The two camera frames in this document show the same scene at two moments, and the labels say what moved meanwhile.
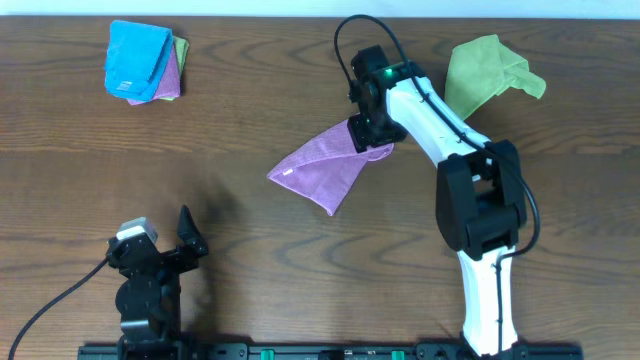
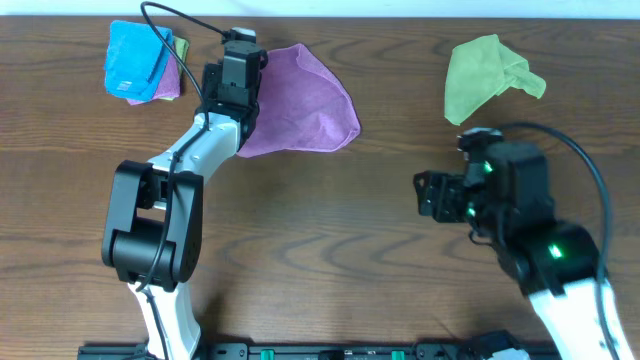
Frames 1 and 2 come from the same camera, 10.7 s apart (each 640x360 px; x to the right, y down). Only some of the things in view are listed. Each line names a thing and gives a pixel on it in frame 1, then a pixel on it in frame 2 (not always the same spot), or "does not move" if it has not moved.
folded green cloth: (182, 47) does not move
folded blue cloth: (136, 55) does not move
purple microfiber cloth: (324, 166) → (302, 104)
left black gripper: (189, 259) → (212, 79)
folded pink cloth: (169, 86) does not move
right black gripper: (362, 139) → (441, 188)
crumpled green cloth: (479, 70) does not move
